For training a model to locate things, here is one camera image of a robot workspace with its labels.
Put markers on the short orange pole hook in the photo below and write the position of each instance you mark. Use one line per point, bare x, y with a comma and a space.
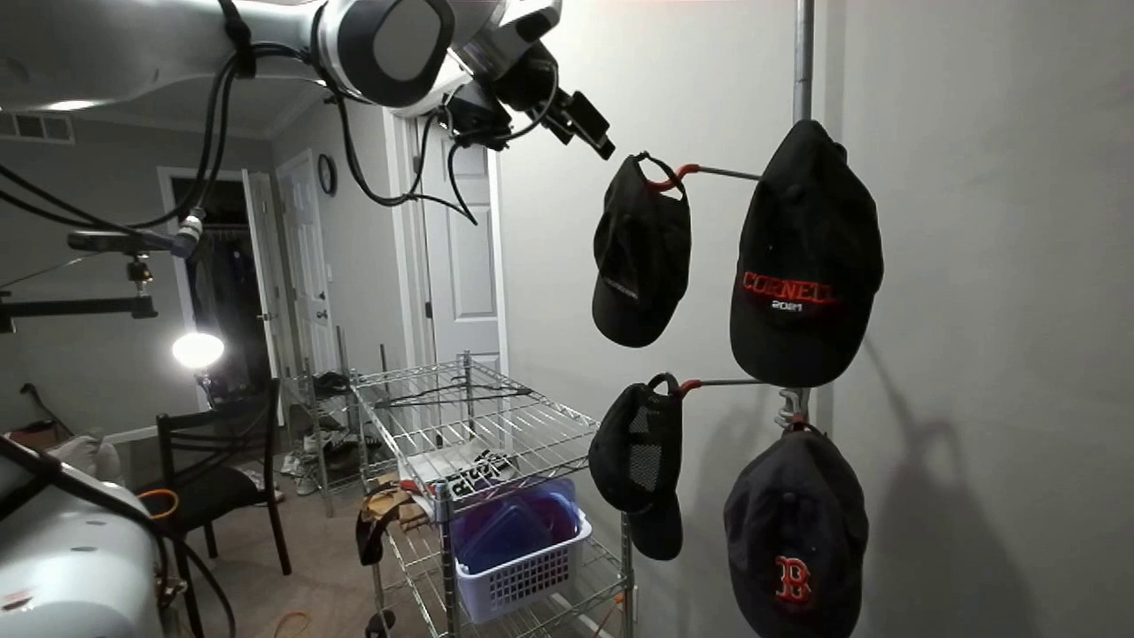
793, 413

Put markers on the plain black cap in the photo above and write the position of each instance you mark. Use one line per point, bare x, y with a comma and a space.
639, 260

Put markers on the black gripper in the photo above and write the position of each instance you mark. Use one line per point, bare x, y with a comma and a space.
532, 74

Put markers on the black chair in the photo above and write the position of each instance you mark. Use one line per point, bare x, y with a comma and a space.
223, 496

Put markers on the blue plastic laundry basket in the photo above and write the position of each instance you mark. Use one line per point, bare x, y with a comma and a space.
518, 580

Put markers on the dark round wall clock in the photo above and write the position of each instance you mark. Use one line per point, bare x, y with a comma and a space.
327, 175

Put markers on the black cap orange lettering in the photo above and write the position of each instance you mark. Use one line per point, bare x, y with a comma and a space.
801, 236

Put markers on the bright round lamp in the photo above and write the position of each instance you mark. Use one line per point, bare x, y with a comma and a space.
195, 350

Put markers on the black mesh-back cap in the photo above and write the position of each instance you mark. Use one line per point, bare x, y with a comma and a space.
639, 462

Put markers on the long metal hook orange tip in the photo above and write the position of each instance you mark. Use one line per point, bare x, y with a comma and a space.
728, 385
678, 175

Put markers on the white panel door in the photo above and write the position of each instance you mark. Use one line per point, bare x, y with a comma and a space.
310, 272
464, 272

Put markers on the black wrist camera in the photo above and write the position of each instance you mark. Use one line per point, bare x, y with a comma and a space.
481, 117

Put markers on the brown bag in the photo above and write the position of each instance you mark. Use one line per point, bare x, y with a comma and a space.
383, 514

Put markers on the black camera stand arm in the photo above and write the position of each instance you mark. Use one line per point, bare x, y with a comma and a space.
84, 307

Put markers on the ceiling air vent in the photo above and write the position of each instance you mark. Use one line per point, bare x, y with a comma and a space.
38, 126

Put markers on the black cap red B logo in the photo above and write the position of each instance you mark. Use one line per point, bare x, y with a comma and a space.
793, 518

